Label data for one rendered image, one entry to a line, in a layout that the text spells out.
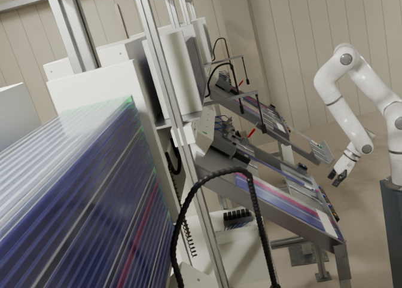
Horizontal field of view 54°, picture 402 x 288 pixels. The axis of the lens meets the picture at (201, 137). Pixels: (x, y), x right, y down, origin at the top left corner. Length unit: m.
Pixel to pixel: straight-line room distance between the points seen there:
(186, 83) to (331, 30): 3.81
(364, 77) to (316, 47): 3.21
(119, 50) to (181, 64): 0.24
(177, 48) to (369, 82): 0.93
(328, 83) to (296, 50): 3.13
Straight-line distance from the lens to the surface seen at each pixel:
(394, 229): 2.34
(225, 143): 1.85
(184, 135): 1.47
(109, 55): 1.50
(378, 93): 2.03
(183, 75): 1.56
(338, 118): 2.06
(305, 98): 5.24
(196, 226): 2.34
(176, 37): 1.55
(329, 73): 1.98
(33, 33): 5.16
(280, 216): 1.66
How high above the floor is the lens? 1.76
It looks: 17 degrees down
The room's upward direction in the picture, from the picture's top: 15 degrees counter-clockwise
